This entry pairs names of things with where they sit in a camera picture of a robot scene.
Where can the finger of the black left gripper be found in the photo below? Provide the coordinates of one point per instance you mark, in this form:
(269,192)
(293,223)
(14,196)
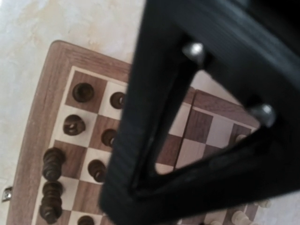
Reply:
(145,112)
(264,164)

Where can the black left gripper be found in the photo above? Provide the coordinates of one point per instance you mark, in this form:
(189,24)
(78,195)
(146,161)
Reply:
(226,38)

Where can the dark bishop piece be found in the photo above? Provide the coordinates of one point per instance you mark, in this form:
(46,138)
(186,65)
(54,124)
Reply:
(53,160)

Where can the wooden folding chess board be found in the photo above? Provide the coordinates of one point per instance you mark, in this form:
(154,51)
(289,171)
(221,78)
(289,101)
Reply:
(204,124)

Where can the metal board clasp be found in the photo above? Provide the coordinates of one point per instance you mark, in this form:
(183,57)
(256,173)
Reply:
(7,194)

